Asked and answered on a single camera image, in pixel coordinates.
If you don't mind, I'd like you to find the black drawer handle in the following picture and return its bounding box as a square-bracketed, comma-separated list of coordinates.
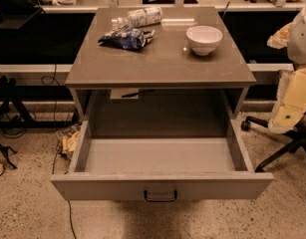
[144, 190, 177, 203]

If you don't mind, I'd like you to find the white label with pen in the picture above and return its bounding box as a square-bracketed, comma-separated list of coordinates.
[110, 88, 151, 100]

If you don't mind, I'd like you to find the open grey top drawer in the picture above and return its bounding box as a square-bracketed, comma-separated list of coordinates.
[51, 119, 273, 200]

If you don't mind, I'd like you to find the grey cabinet table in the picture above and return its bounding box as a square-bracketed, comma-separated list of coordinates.
[66, 7, 255, 115]

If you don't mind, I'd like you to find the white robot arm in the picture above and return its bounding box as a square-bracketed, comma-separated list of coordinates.
[267, 5, 306, 133]

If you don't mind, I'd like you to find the black office chair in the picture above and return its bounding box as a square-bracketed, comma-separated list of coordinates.
[239, 112, 306, 174]

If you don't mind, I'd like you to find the black floor cable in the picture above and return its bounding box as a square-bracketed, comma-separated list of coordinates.
[40, 63, 78, 239]

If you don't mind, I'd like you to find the black tripod stand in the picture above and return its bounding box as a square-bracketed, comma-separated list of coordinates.
[0, 73, 79, 128]

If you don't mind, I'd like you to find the clear plastic water bottle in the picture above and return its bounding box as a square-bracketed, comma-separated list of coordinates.
[112, 6, 162, 29]

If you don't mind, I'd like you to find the crumpled yellow paper pile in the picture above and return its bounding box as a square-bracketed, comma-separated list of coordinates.
[56, 124, 81, 160]

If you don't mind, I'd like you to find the white ceramic bowl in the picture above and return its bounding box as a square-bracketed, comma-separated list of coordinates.
[186, 26, 223, 56]

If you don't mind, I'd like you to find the blue chip bag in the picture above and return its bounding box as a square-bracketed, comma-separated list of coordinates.
[98, 26, 154, 51]

